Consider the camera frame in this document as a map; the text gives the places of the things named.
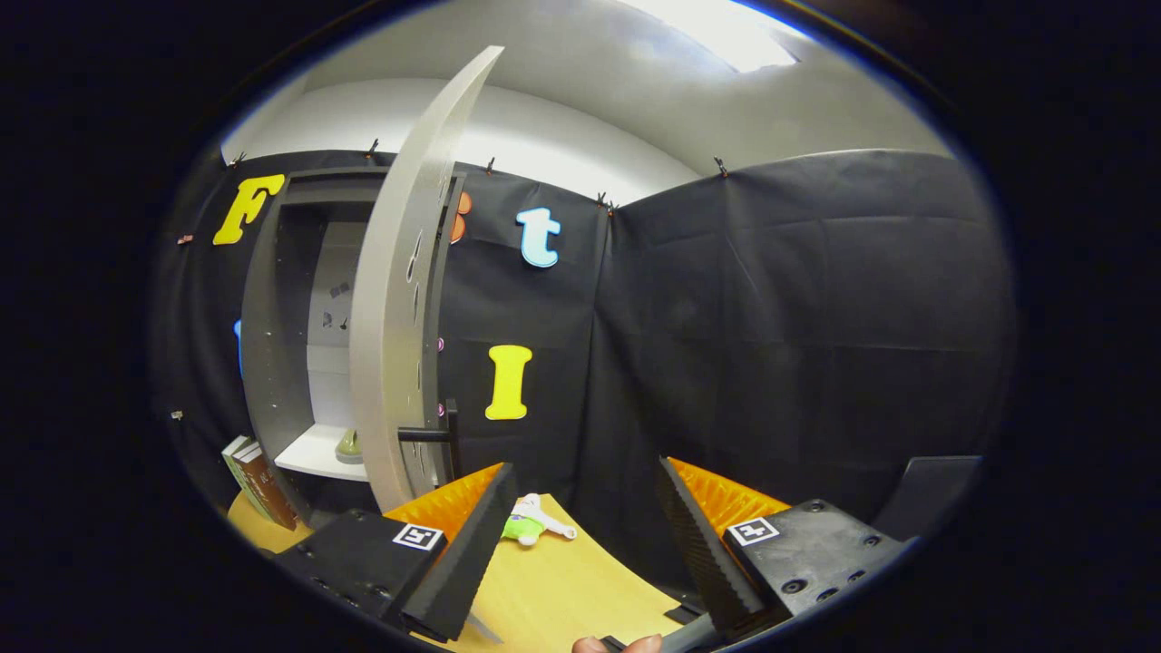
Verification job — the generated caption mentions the dark grey cabinet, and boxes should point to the dark grey cabinet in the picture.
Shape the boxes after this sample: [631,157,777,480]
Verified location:
[238,168,468,527]

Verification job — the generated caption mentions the black backdrop cloth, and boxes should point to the black backdrop cloth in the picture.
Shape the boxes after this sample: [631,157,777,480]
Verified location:
[150,148,1017,590]

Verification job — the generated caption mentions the black door handle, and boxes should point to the black door handle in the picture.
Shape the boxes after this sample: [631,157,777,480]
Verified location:
[397,399,459,445]

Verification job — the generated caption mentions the green and pink plush toy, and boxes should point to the green and pink plush toy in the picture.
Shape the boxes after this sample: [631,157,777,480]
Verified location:
[501,493,578,547]

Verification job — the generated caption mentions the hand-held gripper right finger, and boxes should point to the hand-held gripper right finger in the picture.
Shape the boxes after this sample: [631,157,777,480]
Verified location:
[655,456,917,640]

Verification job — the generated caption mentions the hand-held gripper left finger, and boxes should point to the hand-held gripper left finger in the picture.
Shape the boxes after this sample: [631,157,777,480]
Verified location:
[272,463,518,645]

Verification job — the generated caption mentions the long ceiling light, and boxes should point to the long ceiling light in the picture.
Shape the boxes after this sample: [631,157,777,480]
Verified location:
[617,0,808,73]

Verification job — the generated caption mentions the beige cabinet door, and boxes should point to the beige cabinet door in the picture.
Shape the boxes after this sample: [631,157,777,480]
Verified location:
[349,45,504,513]

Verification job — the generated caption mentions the brown book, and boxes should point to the brown book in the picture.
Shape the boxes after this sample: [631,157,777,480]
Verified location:
[234,443,300,531]

